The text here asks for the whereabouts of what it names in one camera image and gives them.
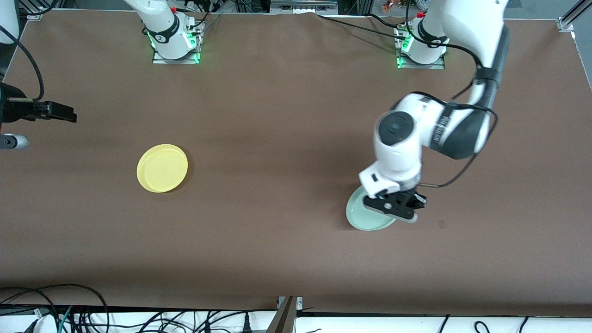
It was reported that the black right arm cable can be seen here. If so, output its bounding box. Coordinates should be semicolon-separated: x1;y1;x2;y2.
0;25;46;102

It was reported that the yellow plastic plate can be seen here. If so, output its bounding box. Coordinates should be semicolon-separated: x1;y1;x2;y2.
136;144;189;193

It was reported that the black cable across table cover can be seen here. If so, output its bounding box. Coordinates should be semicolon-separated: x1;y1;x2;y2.
316;13;408;41

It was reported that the aluminium frame post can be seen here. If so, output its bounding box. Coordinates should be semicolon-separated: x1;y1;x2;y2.
265;296;300;333

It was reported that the large looping black cable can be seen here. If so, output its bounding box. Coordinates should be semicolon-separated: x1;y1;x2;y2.
0;284;110;333

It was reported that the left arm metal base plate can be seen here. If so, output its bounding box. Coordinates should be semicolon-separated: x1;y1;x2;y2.
396;27;446;70

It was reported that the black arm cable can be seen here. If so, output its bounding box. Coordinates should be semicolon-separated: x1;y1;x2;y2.
404;28;499;189
0;25;46;102

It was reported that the aluminium frame bar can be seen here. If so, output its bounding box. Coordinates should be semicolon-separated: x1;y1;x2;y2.
561;0;592;25

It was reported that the pale green plastic plate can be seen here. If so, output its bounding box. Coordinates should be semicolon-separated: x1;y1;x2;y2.
345;185;399;232

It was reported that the brown table cover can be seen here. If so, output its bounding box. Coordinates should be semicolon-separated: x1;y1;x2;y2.
0;9;592;318

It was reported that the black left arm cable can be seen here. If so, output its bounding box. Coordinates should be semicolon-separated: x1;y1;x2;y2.
404;28;499;189

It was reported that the teal cable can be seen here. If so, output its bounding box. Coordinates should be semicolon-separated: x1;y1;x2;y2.
57;305;73;333

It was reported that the grey metal box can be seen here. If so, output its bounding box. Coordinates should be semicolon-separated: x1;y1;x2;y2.
270;0;339;15

